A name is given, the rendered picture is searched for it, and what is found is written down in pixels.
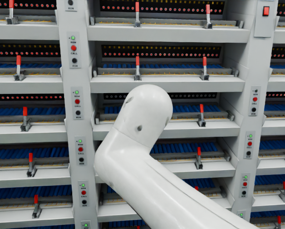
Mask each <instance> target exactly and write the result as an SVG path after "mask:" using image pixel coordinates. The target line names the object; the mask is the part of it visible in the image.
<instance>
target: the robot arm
mask: <svg viewBox="0 0 285 229"><path fill-rule="evenodd" d="M172 112H173V106H172V101H171V98H170V97H169V95H168V94H167V92H166V91H165V90H163V89H162V88H160V87H158V86H156V85H151V84H146V85H140V86H138V87H136V88H134V89H133V90H132V91H130V93H129V94H128V95H127V97H126V99H125V101H124V104H123V106H122V107H121V110H120V112H119V114H118V116H117V118H116V120H115V122H114V124H113V126H112V128H111V130H110V131H109V133H108V134H107V136H106V137H105V139H104V140H103V142H102V143H101V145H100V146H99V147H98V149H97V151H96V154H95V157H94V166H95V170H96V172H97V174H98V176H99V177H100V179H101V180H102V181H104V182H105V183H106V184H107V185H108V186H110V187H111V188H112V189H113V190H114V191H115V192H116V193H118V194H119V195H120V196H121V197H122V198H123V199H124V200H125V201H126V202H127V204H128V205H129V206H130V207H131V208H132V209H133V210H134V211H135V212H136V213H137V214H138V216H139V217H140V218H141V219H142V220H143V221H144V223H145V224H146V225H147V226H148V227H149V228H150V229H260V228H258V227H256V226H254V225H253V224H251V223H249V222H247V221H246V220H244V219H242V218H241V217H239V216H237V215H236V214H234V213H232V212H231V211H229V210H227V209H225V208H224V207H222V206H220V205H219V204H217V203H216V202H214V201H213V200H211V199H210V198H208V197H206V196H205V195H203V194H202V193H200V192H199V191H197V190H196V189H194V188H193V187H191V186H190V185H188V184H187V183H186V182H184V181H183V180H181V179H180V178H179V177H177V176H176V175H175V174H173V173H172V172H171V171H169V170H168V169H167V168H166V167H164V166H163V165H162V164H161V163H159V162H158V161H157V160H155V159H153V158H152V157H151V156H150V155H149V153H150V151H151V149H152V147H153V146H154V144H155V142H156V141H157V139H158V137H159V136H160V134H161V133H162V131H163V130H164V129H165V127H166V126H167V124H168V123H169V121H170V119H171V117H172Z"/></svg>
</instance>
